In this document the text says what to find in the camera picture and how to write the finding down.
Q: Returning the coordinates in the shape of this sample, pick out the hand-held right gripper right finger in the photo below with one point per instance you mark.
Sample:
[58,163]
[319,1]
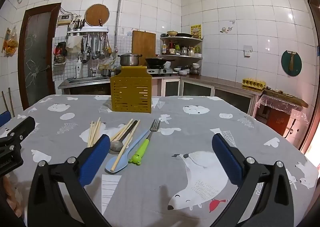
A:
[226,159]

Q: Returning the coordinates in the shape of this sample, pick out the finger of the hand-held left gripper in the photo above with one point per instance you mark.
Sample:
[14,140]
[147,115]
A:
[23,126]

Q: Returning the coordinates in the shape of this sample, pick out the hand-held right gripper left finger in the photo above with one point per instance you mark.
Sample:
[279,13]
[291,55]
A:
[96,156]

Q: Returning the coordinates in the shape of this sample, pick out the bunch of wooden chopsticks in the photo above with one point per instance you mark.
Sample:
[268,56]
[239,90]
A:
[93,131]

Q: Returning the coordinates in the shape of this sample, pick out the blue silicone spoon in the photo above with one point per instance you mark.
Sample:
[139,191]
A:
[123,163]

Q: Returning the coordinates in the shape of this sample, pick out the long wooden chopstick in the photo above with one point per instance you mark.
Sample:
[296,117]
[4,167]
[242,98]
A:
[125,146]
[126,129]
[122,128]

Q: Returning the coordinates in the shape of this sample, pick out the yellow slotted utensil holder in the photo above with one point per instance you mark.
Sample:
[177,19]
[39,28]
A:
[130,91]

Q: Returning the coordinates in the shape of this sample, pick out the person's left hand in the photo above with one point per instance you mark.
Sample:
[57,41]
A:
[10,192]

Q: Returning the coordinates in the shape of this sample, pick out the blue chair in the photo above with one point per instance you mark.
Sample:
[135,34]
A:
[5,118]

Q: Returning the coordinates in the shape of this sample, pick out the wooden stick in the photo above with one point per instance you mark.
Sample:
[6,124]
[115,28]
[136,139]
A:
[5,101]
[11,101]

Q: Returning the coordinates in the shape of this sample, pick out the red cabinet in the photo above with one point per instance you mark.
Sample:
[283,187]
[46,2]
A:
[276,119]

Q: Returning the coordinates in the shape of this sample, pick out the grey animal print tablecloth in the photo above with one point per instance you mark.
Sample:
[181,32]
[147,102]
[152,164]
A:
[150,192]

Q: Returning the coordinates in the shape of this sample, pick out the brown door with frosted glass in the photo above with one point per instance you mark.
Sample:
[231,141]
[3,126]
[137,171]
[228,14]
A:
[37,54]

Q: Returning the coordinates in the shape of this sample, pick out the stainless steel sink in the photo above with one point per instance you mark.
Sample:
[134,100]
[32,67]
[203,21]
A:
[82,81]

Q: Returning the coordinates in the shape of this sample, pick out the kitchen counter cabinet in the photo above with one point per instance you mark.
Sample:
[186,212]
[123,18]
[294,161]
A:
[195,89]

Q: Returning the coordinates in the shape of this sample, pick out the white soap bottle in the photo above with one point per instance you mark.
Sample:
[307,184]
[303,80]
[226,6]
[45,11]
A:
[79,69]

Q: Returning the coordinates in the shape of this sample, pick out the yellow egg carton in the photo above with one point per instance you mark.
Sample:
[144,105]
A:
[253,83]

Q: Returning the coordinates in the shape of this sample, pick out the hanging plastic bag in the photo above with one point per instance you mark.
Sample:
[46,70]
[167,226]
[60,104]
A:
[11,44]

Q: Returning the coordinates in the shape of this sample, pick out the thick wooden chopping block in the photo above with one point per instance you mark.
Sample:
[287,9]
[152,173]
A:
[285,98]

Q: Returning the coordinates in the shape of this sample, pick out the metal faucet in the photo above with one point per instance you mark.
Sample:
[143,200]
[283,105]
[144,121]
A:
[89,70]

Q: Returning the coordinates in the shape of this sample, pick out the glass jar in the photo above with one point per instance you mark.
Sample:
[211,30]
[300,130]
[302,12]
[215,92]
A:
[195,69]

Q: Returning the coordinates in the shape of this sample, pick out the white hanging cloth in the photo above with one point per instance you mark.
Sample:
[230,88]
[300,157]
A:
[73,45]

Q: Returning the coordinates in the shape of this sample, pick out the stack of white bowls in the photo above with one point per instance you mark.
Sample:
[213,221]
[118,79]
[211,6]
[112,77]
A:
[181,71]

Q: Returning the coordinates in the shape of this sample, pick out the stainless steel pot with lid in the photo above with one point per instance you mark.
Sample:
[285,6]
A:
[129,60]

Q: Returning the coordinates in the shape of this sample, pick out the row of hanging metal ladles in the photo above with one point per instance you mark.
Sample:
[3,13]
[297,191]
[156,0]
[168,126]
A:
[96,51]

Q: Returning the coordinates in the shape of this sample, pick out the stainless steel gas stove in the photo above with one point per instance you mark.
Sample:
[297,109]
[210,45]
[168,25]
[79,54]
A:
[160,71]

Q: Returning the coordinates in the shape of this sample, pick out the green round board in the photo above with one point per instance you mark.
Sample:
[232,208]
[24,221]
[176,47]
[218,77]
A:
[285,66]

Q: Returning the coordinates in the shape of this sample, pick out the black wok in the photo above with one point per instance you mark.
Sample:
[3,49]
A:
[156,61]

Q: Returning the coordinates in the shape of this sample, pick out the metal cutlery caddy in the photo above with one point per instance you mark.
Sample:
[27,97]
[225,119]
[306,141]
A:
[79,23]

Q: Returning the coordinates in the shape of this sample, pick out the row of condiment bottles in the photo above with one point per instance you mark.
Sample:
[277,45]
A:
[172,49]

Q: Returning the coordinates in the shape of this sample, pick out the rectangular wooden cutting board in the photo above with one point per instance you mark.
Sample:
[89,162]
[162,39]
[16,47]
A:
[143,43]

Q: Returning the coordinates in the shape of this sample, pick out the metal corner shelf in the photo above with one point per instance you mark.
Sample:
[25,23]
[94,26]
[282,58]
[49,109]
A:
[182,38]

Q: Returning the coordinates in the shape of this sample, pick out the black pan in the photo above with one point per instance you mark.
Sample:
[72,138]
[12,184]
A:
[185,34]

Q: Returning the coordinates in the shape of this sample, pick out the round wooden board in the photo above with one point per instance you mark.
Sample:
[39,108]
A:
[96,14]

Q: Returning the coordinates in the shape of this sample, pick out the yellow bowl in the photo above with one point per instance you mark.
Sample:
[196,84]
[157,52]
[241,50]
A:
[172,33]

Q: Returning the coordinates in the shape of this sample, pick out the grey metal pipe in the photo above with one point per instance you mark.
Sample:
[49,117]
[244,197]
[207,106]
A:
[119,11]

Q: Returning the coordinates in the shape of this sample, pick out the white wall socket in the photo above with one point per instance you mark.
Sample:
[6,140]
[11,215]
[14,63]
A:
[247,51]

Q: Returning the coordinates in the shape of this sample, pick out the metal wall utensil rack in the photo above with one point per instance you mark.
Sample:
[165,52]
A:
[87,32]

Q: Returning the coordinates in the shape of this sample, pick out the yellow wall box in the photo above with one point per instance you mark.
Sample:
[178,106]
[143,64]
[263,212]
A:
[63,19]

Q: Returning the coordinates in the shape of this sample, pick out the wall stickers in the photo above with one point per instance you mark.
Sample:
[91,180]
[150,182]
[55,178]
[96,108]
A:
[226,29]

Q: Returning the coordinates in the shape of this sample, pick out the yellow wall poster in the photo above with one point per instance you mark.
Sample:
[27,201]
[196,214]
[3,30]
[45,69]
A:
[195,31]

